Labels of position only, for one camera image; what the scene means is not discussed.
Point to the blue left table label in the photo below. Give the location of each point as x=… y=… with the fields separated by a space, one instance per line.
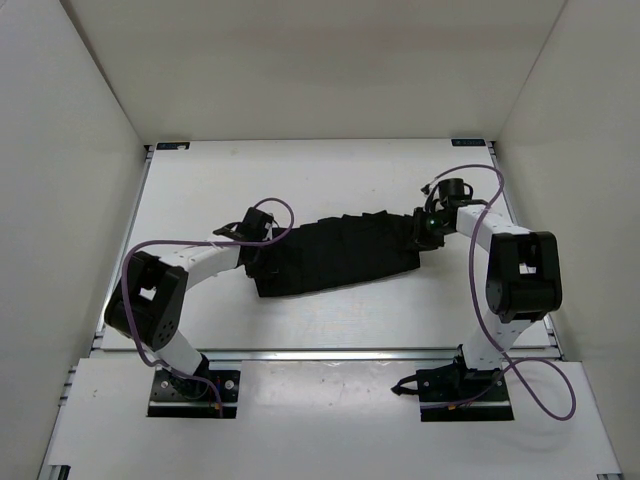
x=171 y=146

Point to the aluminium table rail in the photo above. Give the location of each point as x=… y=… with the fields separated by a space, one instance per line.
x=334 y=355

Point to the black pleated skirt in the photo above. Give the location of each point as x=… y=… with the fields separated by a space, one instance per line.
x=334 y=252

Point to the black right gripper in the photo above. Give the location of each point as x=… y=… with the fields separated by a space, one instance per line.
x=424 y=242

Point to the blue table label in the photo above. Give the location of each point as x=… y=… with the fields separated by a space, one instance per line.
x=468 y=142
x=171 y=146

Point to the blue right table label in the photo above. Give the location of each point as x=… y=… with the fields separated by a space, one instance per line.
x=468 y=142

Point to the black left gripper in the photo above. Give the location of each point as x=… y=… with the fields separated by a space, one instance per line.
x=262 y=238

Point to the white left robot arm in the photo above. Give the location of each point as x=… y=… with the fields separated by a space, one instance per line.
x=146 y=304

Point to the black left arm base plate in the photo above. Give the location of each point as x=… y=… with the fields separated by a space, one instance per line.
x=172 y=397

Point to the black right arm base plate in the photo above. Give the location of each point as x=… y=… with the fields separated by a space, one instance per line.
x=454 y=393

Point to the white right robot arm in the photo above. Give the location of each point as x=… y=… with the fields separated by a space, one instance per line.
x=523 y=280

